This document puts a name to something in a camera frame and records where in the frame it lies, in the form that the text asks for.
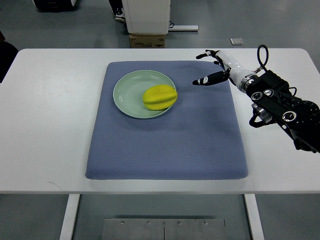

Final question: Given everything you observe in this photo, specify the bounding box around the blue textured mat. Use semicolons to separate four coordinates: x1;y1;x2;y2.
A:
84;60;249;181

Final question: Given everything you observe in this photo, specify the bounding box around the black white wheeled base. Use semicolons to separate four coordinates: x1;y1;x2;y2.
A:
32;0;80;12

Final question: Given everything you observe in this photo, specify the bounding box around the right white table leg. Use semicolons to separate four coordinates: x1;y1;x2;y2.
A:
244;194;265;240

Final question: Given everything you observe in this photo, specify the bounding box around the white table leg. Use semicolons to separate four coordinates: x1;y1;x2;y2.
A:
59;194;80;240
244;194;265;240

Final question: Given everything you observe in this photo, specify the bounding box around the yellow starfruit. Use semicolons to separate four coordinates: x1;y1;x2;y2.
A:
142;84;178;111

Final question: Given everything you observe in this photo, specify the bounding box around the dark object at left edge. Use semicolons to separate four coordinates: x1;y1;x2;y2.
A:
0;32;19;83

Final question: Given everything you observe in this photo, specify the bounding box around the white table foot bar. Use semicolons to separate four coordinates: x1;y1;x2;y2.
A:
168;25;199;32

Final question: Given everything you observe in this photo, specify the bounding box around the small grey floor plate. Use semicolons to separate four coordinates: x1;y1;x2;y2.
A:
230;37;244;46

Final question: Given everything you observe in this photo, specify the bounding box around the person in black trousers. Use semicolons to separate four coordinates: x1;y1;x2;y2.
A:
109;0;126;24

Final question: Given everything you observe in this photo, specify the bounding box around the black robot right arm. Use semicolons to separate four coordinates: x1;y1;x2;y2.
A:
244;44;320;153

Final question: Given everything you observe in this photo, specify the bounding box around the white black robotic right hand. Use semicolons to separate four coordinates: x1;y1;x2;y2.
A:
192;50;258;93

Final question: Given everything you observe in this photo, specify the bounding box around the light green plate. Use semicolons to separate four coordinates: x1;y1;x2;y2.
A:
113;70;177;119

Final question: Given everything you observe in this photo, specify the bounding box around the left white table leg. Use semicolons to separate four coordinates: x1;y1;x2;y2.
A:
59;194;80;240

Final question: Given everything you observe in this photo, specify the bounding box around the metal floor plate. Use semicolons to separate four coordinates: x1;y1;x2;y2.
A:
102;218;227;240

